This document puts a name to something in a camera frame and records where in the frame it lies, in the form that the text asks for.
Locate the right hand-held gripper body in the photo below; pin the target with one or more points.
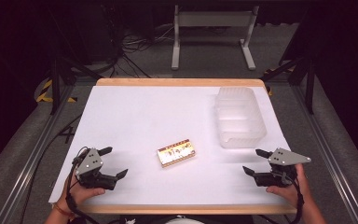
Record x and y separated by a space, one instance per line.
280 169

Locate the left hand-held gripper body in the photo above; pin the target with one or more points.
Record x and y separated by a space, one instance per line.
90 165

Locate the clear plastic container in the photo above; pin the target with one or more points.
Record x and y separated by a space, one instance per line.
240 118

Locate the gold snack packet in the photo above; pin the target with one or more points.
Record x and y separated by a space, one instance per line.
176 152

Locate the person's right hand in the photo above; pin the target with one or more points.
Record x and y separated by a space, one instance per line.
292 193

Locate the person's left hand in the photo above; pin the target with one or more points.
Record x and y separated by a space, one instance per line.
81 194

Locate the white table cover sheet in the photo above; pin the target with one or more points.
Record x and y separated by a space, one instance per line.
155 118

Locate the black metal stand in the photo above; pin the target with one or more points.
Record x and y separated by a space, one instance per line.
55 84
309 84

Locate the yellow black hazard tape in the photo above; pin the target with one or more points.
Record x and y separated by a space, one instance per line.
45 90

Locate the aluminium floor rail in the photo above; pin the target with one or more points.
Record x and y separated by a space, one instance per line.
329 161
28 168

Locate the white metal stand frame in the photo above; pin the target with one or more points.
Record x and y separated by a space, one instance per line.
177 40

